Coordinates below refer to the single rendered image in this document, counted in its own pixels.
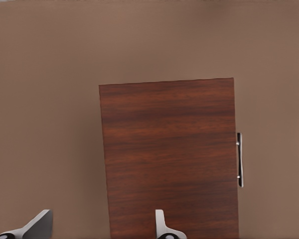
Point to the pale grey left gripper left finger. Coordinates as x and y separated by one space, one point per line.
37 225

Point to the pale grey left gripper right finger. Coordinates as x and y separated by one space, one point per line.
162 224

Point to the dark wooden cabinet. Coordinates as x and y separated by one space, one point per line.
169 159

